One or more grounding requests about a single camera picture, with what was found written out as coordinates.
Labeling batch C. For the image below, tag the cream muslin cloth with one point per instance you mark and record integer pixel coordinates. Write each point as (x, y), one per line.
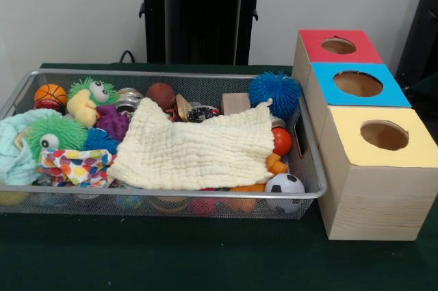
(191, 154)

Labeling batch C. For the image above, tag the yellow plush toy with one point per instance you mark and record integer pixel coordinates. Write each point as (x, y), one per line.
(82, 109)

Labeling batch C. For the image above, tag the green puffer toy with eyes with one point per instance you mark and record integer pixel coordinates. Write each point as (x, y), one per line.
(82, 87)
(61, 130)

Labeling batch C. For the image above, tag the wooden box with three holes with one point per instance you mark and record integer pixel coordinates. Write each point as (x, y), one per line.
(376, 202)

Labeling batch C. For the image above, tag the shallow metal mesh bin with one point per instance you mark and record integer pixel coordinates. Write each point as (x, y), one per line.
(102, 207)

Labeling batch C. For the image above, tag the large blue puffer ball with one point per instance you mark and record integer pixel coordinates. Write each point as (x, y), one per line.
(273, 90)

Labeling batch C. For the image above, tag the black upright panel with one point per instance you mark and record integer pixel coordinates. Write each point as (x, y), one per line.
(424, 31)

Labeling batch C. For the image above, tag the dark green table cloth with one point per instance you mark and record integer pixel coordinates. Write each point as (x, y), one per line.
(427, 84)
(205, 256)

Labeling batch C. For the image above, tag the small soccer ball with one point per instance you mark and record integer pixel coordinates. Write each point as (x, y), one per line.
(284, 185)

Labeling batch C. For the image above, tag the purple spiky rubber toy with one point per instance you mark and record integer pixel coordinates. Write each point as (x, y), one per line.
(111, 121)

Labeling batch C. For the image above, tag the small orange basketball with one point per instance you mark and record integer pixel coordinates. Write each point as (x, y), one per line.
(50, 94)

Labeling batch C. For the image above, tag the white polka dot cloth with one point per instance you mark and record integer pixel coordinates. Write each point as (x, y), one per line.
(78, 167)

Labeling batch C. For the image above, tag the mint green cloth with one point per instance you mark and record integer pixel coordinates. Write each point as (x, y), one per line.
(13, 164)

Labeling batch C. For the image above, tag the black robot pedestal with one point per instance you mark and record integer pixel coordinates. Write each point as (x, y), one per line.
(205, 13)

